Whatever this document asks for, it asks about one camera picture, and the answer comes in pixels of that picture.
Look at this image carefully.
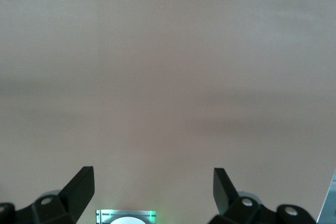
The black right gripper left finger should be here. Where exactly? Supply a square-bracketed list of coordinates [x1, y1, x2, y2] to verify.
[0, 166, 95, 224]

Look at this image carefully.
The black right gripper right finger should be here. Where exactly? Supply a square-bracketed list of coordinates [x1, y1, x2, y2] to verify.
[209, 167, 317, 224]

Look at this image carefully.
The aluminium corner profile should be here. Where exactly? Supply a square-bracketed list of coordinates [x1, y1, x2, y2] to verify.
[316, 168, 336, 224]

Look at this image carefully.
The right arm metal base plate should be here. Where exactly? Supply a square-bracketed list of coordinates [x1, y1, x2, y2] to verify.
[94, 209, 158, 224]

